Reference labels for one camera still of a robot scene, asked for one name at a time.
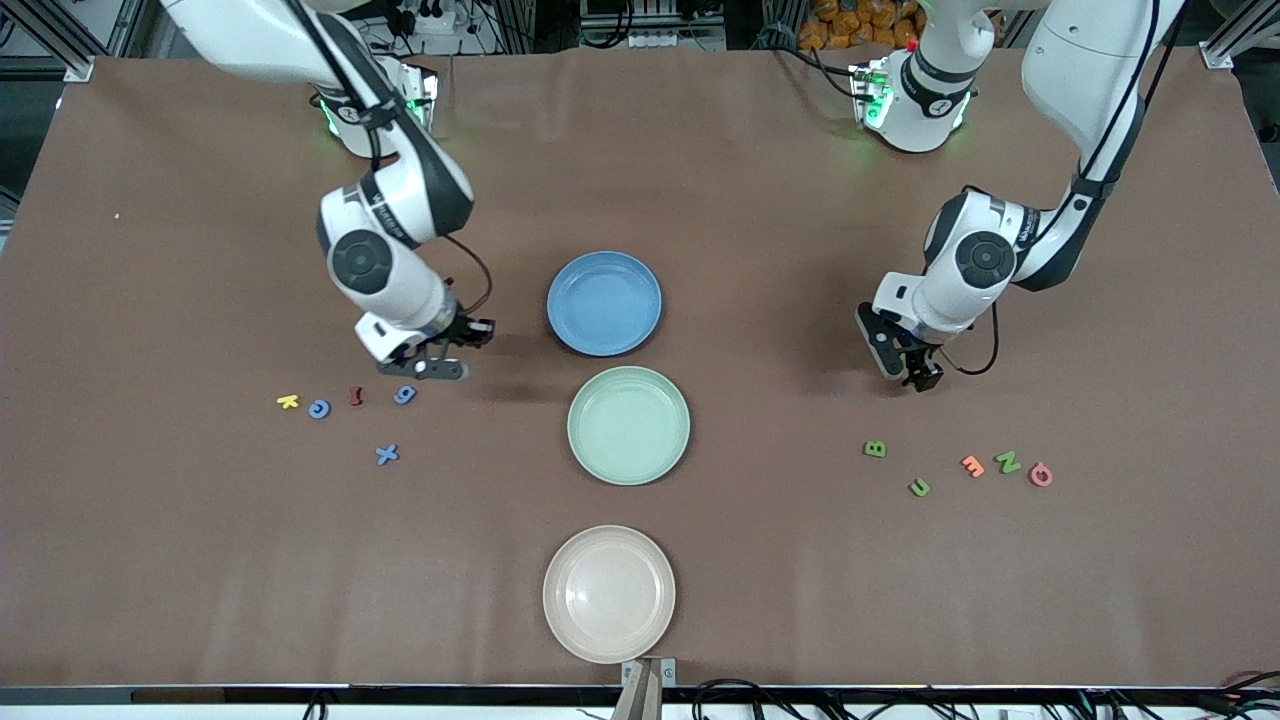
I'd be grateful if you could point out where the green plate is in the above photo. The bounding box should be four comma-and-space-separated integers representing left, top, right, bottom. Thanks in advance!
566, 365, 692, 487

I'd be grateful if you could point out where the aluminium frame profile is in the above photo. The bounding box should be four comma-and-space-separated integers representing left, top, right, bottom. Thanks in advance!
0, 0, 97, 83
1198, 0, 1280, 73

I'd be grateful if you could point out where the beige plate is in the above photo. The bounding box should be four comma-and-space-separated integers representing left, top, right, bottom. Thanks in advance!
542, 524, 677, 665

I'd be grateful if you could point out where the white power strip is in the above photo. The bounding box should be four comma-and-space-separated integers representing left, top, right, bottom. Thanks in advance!
395, 0, 459, 39
580, 0, 726, 51

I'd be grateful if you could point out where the silver table edge rail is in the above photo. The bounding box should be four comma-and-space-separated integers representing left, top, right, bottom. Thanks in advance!
0, 684, 1280, 720

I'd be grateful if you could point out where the brown table cover sheet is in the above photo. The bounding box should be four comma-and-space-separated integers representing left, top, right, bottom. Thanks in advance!
0, 45, 1280, 691

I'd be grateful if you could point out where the blue plate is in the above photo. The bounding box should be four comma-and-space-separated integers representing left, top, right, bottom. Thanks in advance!
546, 250, 664, 358

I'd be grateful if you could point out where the tan post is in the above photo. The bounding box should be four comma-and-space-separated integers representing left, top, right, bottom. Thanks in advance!
610, 665, 663, 720

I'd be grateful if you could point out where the bag of orange packets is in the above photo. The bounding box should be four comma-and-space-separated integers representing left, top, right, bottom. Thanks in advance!
798, 0, 926, 53

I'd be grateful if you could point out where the grey metal edge bracket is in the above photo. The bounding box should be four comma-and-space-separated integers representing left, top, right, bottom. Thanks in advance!
621, 657, 679, 691

